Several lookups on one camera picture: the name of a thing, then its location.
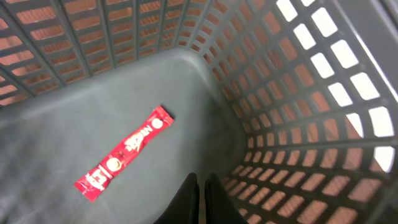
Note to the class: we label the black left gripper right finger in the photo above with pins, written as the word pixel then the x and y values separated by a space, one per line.
pixel 219 208

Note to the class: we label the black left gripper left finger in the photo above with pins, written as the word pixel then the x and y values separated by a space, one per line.
pixel 184 207

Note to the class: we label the red Nescafe coffee stick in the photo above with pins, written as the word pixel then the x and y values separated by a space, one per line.
pixel 95 181

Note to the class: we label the grey plastic shopping basket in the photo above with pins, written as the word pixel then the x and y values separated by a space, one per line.
pixel 292 104

